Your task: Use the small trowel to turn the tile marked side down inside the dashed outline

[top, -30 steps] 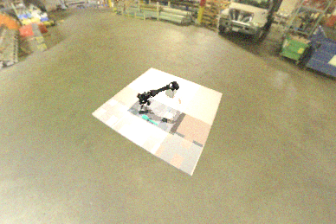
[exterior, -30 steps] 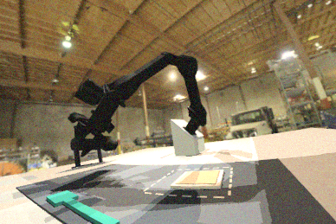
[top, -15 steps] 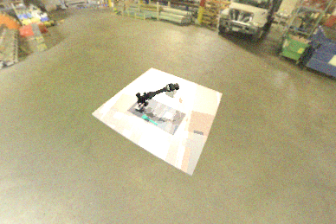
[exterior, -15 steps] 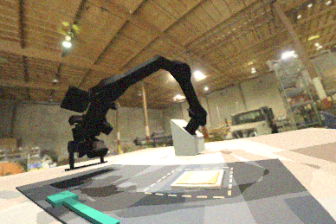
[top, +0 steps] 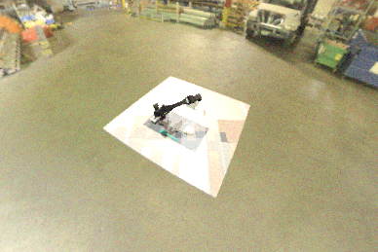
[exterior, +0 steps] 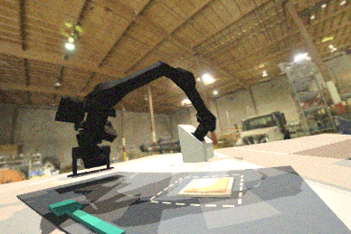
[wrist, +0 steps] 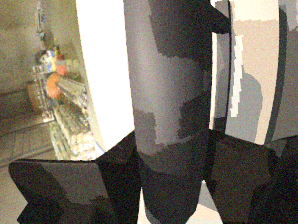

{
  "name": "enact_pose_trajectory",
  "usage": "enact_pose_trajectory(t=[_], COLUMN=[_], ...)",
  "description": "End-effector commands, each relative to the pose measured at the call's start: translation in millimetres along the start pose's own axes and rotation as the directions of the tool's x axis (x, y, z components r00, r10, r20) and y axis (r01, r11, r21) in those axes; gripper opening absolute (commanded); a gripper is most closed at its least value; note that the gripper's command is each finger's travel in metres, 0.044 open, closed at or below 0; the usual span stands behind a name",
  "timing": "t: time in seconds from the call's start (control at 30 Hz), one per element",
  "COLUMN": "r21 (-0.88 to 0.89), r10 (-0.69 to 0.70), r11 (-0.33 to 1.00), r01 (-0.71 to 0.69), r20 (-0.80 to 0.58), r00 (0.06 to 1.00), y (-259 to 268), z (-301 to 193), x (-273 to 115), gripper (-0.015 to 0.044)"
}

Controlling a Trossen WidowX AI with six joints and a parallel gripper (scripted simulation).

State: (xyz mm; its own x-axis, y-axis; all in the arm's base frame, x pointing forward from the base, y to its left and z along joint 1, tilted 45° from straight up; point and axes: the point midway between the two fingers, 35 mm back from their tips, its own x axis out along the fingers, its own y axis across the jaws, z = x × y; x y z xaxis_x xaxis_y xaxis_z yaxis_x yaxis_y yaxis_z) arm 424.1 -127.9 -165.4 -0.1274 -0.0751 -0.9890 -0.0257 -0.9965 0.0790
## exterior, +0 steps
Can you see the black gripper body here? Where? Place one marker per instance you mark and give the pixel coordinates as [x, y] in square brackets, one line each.
[93, 157]

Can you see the cream square tile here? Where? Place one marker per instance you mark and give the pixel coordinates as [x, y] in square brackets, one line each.
[205, 188]

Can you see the teal t-shaped flat bar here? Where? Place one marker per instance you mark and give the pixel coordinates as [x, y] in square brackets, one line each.
[72, 208]

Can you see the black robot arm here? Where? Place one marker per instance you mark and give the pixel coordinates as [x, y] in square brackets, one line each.
[107, 94]

